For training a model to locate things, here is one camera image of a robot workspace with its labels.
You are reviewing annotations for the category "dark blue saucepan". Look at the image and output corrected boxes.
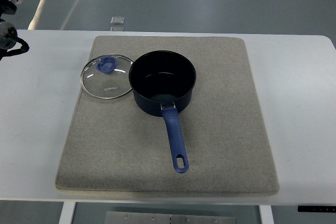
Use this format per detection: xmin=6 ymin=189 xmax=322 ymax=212
xmin=129 ymin=50 xmax=196 ymax=173

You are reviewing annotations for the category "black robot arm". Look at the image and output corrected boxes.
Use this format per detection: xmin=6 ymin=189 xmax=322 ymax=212
xmin=1 ymin=0 xmax=29 ymax=60

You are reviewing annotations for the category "grey metal base plate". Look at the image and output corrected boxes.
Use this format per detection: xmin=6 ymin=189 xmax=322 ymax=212
xmin=104 ymin=211 xmax=236 ymax=224

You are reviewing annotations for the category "black table control panel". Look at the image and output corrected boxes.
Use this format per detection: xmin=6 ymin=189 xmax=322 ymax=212
xmin=297 ymin=205 xmax=336 ymax=213

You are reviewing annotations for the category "white table leg frame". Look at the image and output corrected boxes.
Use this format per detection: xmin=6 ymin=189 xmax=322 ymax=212
xmin=59 ymin=201 xmax=275 ymax=224

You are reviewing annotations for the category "glass lid blue knob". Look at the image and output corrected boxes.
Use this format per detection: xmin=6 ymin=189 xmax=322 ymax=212
xmin=80 ymin=54 xmax=134 ymax=99

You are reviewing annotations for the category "grey felt mat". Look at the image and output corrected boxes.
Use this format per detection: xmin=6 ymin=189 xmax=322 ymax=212
xmin=56 ymin=36 xmax=279 ymax=198

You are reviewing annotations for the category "small metal floor plate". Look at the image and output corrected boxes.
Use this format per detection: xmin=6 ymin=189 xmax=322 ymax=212
xmin=110 ymin=16 xmax=125 ymax=31

